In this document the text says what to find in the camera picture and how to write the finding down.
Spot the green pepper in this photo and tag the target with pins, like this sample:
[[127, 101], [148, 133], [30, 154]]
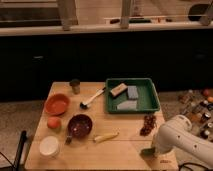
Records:
[[147, 151]]

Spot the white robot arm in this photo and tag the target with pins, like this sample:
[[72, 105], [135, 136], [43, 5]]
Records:
[[176, 133]]

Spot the dark purple bowl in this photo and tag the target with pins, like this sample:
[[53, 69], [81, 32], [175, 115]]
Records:
[[79, 126]]

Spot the orange bowl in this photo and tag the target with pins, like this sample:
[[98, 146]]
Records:
[[56, 104]]

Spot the wooden block brush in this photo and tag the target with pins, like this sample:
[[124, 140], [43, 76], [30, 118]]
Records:
[[118, 89]]

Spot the green plastic tray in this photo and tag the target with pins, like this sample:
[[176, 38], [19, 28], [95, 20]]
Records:
[[147, 101]]

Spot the grey sponge upper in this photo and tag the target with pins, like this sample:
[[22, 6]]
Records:
[[132, 92]]

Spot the grey sponge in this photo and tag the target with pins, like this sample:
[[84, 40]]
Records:
[[132, 92], [127, 105]]

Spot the grey sponge lower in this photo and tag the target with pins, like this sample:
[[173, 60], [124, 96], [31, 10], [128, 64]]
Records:
[[127, 105]]

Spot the yellow banana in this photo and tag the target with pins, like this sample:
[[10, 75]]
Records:
[[104, 137]]

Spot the red grape bunch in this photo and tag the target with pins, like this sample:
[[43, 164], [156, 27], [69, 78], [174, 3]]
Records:
[[149, 125]]

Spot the orange fruit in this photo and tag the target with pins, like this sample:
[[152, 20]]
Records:
[[54, 122]]

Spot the small dark utensil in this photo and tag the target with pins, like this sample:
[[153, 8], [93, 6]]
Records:
[[68, 139]]

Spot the black stand pole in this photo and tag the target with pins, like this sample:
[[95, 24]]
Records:
[[22, 140]]

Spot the white handled dish brush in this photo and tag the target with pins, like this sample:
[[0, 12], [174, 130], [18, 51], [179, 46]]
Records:
[[85, 104]]

